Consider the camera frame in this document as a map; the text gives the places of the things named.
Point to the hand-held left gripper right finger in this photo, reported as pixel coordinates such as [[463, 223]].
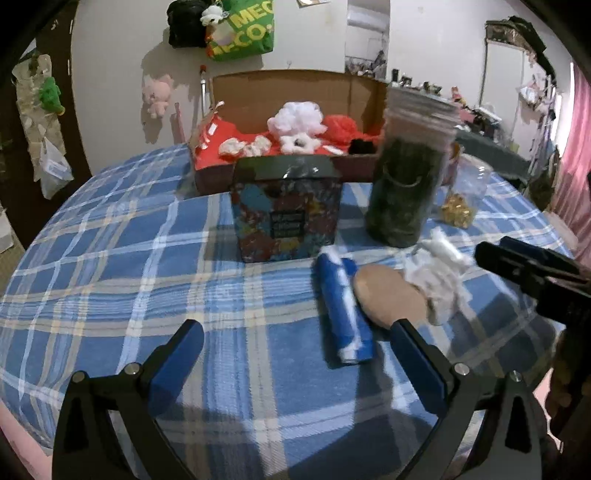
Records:
[[418, 369]]

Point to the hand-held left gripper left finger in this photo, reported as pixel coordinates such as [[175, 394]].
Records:
[[178, 369]]

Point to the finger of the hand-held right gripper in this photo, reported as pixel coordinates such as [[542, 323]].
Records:
[[508, 267], [531, 251]]

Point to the white ruffled cloth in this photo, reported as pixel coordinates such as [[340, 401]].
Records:
[[438, 277]]

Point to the black scrunchie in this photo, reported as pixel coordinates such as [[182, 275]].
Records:
[[362, 146]]

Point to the small white scrunchie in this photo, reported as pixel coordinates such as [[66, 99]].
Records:
[[231, 147], [258, 144]]

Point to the cardboard box with red lining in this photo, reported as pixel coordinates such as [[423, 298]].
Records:
[[295, 85]]

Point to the person's right hand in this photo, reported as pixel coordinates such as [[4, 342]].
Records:
[[561, 383]]

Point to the chair with clothes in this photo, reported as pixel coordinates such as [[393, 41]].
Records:
[[545, 184]]

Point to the clear plastic bag with gold pieces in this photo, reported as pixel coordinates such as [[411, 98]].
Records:
[[461, 207]]

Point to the tan oval sponge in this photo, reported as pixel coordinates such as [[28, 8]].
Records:
[[388, 295]]

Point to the blue and white cloth roll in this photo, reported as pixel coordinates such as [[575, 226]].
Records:
[[341, 309]]

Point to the pink curtain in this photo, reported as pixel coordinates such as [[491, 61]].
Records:
[[575, 161]]

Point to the blue plaid tablecloth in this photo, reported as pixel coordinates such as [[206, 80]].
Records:
[[138, 258]]

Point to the clear jar with grey lid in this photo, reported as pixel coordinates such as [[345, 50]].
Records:
[[406, 184]]

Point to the hanging light clothing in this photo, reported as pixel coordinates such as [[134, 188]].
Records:
[[533, 92]]

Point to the white wardrobe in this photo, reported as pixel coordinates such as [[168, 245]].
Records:
[[501, 78]]

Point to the floral patterned tin box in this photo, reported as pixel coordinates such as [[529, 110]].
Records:
[[286, 212]]

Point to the red mesh bath pouf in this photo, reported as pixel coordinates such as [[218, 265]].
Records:
[[341, 129]]

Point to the dark bags on wardrobe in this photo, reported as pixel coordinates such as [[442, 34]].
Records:
[[512, 32]]

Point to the white plastic bag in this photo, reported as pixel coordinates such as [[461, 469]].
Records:
[[55, 168]]

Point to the pink sticks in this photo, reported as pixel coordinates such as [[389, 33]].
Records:
[[180, 122]]

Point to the dark wooden door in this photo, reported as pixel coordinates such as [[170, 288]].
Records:
[[78, 138]]

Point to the white mesh bath pouf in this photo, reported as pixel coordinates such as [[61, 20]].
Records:
[[298, 117]]

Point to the pale pink plush toy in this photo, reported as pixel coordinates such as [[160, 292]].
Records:
[[158, 94]]

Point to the mop stick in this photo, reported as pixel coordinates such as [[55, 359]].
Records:
[[203, 92]]

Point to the beige hanging organizer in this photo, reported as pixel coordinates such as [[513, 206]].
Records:
[[34, 124]]

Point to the green plush toy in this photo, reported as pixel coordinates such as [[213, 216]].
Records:
[[51, 94]]

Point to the tilted photo poster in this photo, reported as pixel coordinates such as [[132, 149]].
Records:
[[311, 2]]

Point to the green tote bag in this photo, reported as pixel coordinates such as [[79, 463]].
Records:
[[244, 32]]

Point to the black bag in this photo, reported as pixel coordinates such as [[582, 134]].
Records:
[[184, 25]]

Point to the white plush charm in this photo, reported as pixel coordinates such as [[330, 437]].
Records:
[[212, 14]]

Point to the wall mirror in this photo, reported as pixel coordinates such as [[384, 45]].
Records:
[[367, 37]]

